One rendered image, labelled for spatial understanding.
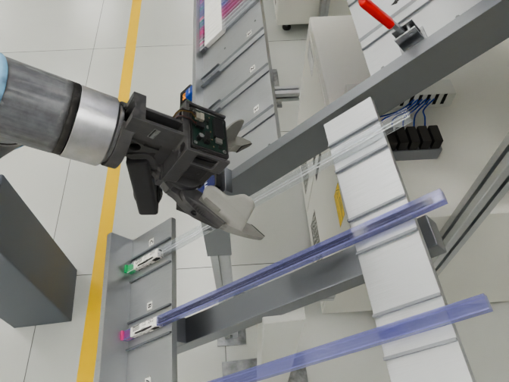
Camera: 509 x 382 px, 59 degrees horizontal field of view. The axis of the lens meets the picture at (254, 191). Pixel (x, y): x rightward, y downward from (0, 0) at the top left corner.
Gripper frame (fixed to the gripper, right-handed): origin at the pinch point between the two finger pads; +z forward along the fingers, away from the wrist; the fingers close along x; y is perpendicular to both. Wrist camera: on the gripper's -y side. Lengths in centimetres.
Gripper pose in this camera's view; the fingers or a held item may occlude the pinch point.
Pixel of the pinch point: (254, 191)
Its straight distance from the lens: 59.2
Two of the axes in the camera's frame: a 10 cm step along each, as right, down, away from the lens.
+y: 5.7, -5.2, -6.4
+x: -1.1, -8.2, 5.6
